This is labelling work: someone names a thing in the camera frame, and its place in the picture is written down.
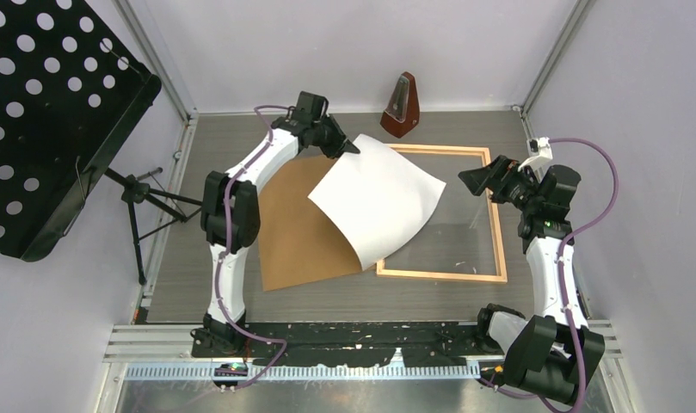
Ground light wooden picture frame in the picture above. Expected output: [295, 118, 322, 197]
[376, 144, 508, 284]

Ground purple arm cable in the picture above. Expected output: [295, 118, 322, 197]
[213, 104, 294, 391]
[477, 137, 620, 413]

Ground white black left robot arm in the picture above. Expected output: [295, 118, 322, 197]
[191, 91, 359, 358]

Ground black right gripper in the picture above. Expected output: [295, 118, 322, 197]
[459, 155, 543, 213]

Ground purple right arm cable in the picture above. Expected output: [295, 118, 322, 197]
[477, 137, 620, 413]

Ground landscape photo print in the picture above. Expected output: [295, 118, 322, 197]
[308, 134, 446, 270]

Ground brown wooden metronome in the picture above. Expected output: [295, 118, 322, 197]
[379, 71, 420, 139]

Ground brown cardboard backing board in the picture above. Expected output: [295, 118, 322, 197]
[257, 157, 362, 292]

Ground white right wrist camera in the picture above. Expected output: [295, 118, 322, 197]
[518, 137, 553, 172]

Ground clear acrylic sheet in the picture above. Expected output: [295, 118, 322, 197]
[385, 153, 497, 276]

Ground aluminium rail front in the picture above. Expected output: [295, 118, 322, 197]
[103, 324, 624, 382]

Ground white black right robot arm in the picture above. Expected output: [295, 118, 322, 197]
[458, 156, 605, 406]

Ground black tripod stand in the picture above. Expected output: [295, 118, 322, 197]
[104, 168, 202, 286]

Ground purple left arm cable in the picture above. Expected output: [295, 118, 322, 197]
[213, 104, 294, 391]

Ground black perforated music stand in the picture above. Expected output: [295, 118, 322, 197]
[0, 1, 162, 262]

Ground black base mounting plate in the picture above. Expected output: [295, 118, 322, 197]
[190, 321, 531, 369]

